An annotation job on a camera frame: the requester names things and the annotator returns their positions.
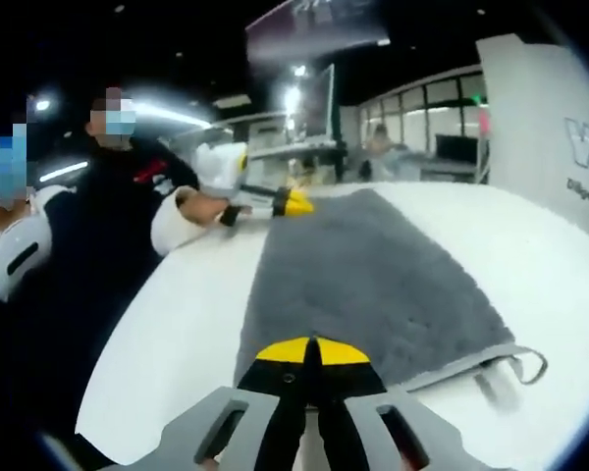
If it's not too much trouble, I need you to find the person's left hand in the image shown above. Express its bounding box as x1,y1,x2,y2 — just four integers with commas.
177,188,253,228

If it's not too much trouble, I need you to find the person's dark-clothed torso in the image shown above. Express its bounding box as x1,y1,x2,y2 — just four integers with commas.
0,134,202,457

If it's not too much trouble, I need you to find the black monitor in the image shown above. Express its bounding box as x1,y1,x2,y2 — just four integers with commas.
435,132,480,161

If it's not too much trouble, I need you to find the ceiling light strip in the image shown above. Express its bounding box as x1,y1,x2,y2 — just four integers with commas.
125,87,217,127

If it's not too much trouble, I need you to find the grey wall logo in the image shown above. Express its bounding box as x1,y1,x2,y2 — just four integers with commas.
563,117,589,207

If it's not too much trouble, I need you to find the black-framed glass partition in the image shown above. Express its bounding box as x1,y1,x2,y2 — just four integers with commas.
357,63,487,148

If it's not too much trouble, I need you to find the grey background desk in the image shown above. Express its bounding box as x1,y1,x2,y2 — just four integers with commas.
411,156,487,185

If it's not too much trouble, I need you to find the dark hanging screen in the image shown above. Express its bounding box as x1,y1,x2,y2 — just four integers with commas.
244,0,392,65

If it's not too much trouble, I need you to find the white worn device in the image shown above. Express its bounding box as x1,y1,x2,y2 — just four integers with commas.
0,184,55,301

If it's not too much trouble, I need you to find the grey towel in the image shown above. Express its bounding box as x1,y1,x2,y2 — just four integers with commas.
235,188,549,393

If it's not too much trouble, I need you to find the upright display panel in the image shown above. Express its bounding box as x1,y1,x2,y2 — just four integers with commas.
301,62,338,146

